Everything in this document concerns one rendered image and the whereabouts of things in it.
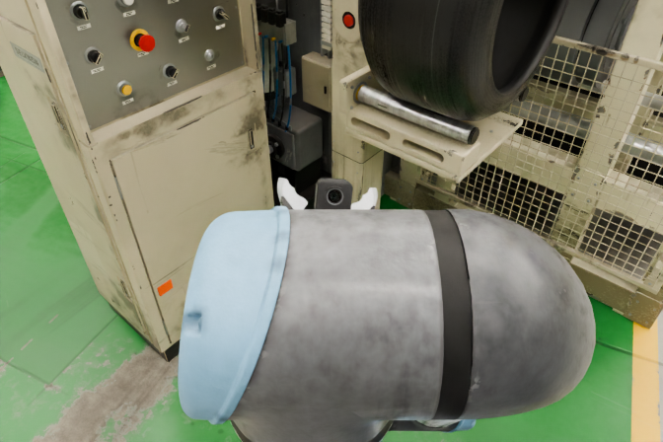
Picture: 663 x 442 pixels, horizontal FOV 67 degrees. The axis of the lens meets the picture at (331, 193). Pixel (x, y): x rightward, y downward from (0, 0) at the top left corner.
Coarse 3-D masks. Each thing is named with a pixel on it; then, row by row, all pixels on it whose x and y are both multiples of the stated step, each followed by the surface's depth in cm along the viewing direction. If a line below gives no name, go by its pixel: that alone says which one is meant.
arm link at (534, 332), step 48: (480, 240) 25; (528, 240) 26; (480, 288) 24; (528, 288) 24; (576, 288) 27; (480, 336) 23; (528, 336) 24; (576, 336) 25; (480, 384) 24; (528, 384) 24; (576, 384) 29
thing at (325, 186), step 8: (320, 184) 63; (328, 184) 63; (336, 184) 64; (344, 184) 64; (320, 192) 63; (328, 192) 63; (336, 192) 63; (344, 192) 64; (320, 200) 64; (328, 200) 64; (336, 200) 63; (344, 200) 64; (320, 208) 64; (328, 208) 64; (336, 208) 64; (344, 208) 64
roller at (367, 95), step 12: (360, 96) 134; (372, 96) 132; (384, 96) 131; (384, 108) 131; (396, 108) 128; (408, 108) 127; (420, 108) 126; (408, 120) 129; (420, 120) 125; (432, 120) 123; (444, 120) 122; (456, 120) 121; (444, 132) 122; (456, 132) 120; (468, 132) 118
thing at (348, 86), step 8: (360, 72) 135; (368, 72) 136; (344, 80) 132; (352, 80) 132; (360, 80) 135; (368, 80) 138; (376, 80) 141; (344, 88) 132; (352, 88) 133; (376, 88) 142; (344, 96) 133; (352, 96) 135; (344, 104) 135; (352, 104) 137; (344, 112) 136
